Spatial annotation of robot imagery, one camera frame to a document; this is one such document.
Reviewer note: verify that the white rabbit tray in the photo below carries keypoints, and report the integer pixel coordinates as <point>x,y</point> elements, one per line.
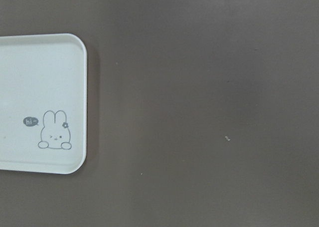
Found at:
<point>43,103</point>

